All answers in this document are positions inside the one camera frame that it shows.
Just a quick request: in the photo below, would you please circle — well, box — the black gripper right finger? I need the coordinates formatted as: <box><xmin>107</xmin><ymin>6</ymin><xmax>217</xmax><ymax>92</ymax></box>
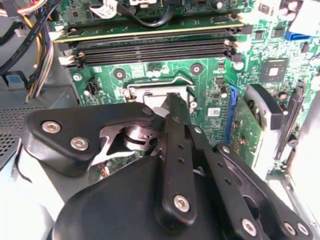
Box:
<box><xmin>179</xmin><ymin>95</ymin><xmax>314</xmax><ymax>240</ymax></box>

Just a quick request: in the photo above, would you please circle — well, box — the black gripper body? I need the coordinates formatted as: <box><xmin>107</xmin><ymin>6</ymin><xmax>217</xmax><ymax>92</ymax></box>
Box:
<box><xmin>51</xmin><ymin>156</ymin><xmax>235</xmax><ymax>240</ymax></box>

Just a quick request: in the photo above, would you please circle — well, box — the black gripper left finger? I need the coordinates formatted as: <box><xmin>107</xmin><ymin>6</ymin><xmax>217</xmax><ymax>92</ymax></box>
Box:
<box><xmin>23</xmin><ymin>92</ymin><xmax>199</xmax><ymax>227</ymax></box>

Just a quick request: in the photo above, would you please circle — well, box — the thin wire locking lever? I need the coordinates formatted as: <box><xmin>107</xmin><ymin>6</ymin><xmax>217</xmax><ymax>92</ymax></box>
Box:
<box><xmin>127</xmin><ymin>75</ymin><xmax>198</xmax><ymax>91</ymax></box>

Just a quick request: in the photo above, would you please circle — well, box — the CPU with silver top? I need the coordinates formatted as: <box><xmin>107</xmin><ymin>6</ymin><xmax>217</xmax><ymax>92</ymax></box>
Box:
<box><xmin>142</xmin><ymin>91</ymin><xmax>176</xmax><ymax>107</ymax></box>

